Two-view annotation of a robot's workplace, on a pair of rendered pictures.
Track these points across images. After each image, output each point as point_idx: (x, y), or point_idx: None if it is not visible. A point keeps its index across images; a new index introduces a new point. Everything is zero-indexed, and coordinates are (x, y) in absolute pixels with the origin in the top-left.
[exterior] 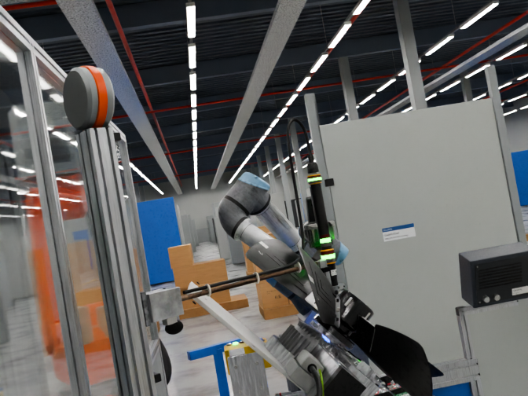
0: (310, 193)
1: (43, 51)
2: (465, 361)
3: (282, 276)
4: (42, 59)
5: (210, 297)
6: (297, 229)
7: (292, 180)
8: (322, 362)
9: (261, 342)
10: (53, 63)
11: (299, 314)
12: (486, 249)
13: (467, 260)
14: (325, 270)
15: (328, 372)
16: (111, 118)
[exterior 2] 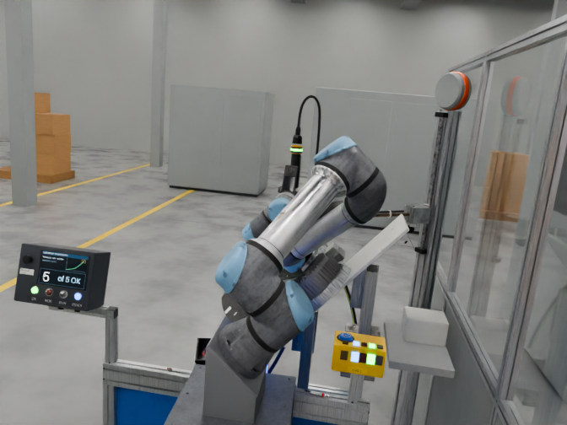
0: (300, 161)
1: (494, 48)
2: (121, 359)
3: None
4: (490, 57)
5: (391, 240)
6: (254, 239)
7: (318, 148)
8: (323, 252)
9: (353, 270)
10: (500, 47)
11: (256, 385)
12: (67, 248)
13: (107, 253)
14: None
15: (325, 247)
16: (438, 104)
